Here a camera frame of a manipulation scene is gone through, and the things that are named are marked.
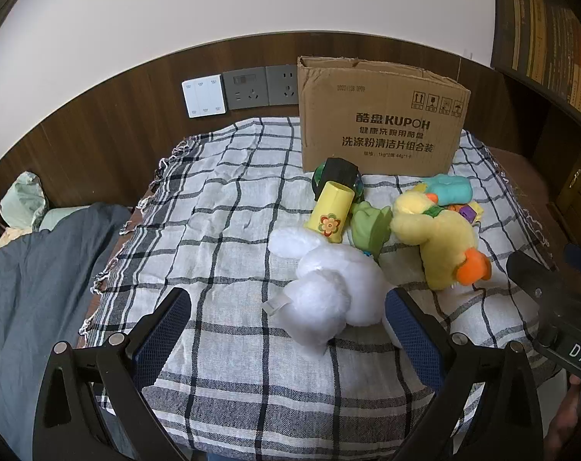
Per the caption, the dark wooden bookshelf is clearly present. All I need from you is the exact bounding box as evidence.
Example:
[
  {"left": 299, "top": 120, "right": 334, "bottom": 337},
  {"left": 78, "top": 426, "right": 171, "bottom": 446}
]
[{"left": 490, "top": 0, "right": 581, "bottom": 123}]

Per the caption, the white wall switch panel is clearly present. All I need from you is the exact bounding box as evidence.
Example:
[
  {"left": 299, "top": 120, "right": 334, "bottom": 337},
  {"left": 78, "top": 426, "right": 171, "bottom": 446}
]
[{"left": 181, "top": 74, "right": 227, "bottom": 118}]

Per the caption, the person's right hand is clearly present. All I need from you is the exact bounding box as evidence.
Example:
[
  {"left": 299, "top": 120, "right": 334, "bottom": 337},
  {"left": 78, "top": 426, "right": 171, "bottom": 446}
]
[{"left": 545, "top": 375, "right": 581, "bottom": 461}]

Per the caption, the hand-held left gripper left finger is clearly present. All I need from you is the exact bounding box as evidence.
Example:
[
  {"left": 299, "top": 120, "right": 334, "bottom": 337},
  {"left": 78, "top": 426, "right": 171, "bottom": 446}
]
[{"left": 32, "top": 287, "right": 193, "bottom": 461}]

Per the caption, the green frog toy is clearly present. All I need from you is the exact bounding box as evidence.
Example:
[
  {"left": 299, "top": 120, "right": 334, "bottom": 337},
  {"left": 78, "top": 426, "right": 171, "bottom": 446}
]
[{"left": 350, "top": 201, "right": 393, "bottom": 262}]

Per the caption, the wooden cabinet with brass handle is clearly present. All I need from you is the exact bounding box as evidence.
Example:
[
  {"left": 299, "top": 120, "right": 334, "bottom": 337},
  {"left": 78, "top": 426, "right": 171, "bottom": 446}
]
[{"left": 547, "top": 141, "right": 581, "bottom": 250}]

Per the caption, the white plush toy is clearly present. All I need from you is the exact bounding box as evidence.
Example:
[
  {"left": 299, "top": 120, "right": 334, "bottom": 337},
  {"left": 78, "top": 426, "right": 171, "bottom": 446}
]
[{"left": 262, "top": 228, "right": 402, "bottom": 358}]

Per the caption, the yellow duck plush toy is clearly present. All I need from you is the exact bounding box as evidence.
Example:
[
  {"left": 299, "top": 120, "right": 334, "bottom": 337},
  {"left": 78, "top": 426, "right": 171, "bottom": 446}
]
[{"left": 390, "top": 191, "right": 492, "bottom": 290}]

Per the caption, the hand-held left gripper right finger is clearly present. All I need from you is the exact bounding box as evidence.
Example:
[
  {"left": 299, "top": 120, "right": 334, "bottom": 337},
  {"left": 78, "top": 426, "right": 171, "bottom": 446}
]
[{"left": 384, "top": 287, "right": 546, "bottom": 461}]

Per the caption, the black green ball toy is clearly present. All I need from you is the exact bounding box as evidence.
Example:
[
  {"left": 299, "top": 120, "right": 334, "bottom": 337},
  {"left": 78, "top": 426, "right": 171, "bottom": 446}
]
[{"left": 312, "top": 157, "right": 364, "bottom": 202}]

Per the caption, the grey wall socket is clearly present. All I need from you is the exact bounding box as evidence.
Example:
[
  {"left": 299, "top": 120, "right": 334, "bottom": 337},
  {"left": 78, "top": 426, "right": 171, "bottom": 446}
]
[{"left": 265, "top": 64, "right": 301, "bottom": 106}]

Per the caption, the brown cardboard box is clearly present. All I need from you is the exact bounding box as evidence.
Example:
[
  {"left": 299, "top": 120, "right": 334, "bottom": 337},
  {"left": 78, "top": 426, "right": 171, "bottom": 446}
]
[{"left": 297, "top": 56, "right": 471, "bottom": 176}]

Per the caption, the checked white cloth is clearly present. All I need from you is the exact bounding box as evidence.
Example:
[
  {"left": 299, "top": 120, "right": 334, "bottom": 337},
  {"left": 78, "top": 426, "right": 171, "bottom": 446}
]
[{"left": 78, "top": 116, "right": 558, "bottom": 452}]

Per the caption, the light green bed sheet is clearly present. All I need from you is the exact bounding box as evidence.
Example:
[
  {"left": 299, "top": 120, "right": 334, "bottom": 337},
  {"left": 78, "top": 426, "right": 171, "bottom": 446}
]
[{"left": 40, "top": 206, "right": 87, "bottom": 231}]

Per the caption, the teal plush toy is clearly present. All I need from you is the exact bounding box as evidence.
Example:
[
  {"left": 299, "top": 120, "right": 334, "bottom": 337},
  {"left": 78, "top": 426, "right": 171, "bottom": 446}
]
[{"left": 422, "top": 175, "right": 474, "bottom": 207}]

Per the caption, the yellow flower cup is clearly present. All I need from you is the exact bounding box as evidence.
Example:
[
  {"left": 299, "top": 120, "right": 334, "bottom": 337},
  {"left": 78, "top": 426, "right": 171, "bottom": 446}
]
[{"left": 304, "top": 181, "right": 355, "bottom": 243}]

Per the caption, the pale green pillow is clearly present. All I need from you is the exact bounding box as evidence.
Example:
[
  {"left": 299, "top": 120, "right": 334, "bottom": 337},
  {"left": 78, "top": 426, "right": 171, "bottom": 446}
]
[{"left": 0, "top": 171, "right": 46, "bottom": 230}]

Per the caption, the blue-grey duvet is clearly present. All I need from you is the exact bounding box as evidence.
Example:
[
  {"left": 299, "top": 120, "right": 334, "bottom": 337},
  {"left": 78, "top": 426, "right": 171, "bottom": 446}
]
[{"left": 0, "top": 203, "right": 133, "bottom": 461}]

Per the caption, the grey socket with switch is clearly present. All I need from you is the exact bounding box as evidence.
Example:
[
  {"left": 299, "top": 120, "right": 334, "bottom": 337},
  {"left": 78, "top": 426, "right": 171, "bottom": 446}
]
[{"left": 222, "top": 68, "right": 268, "bottom": 110}]

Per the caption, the colourful cube puzzle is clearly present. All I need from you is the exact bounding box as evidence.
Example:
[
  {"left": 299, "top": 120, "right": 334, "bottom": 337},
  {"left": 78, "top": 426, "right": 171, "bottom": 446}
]
[{"left": 451, "top": 202, "right": 483, "bottom": 224}]

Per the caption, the row of books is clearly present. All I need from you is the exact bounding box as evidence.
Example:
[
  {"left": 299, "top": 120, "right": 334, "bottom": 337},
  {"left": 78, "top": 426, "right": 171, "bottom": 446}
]
[{"left": 499, "top": 0, "right": 581, "bottom": 121}]

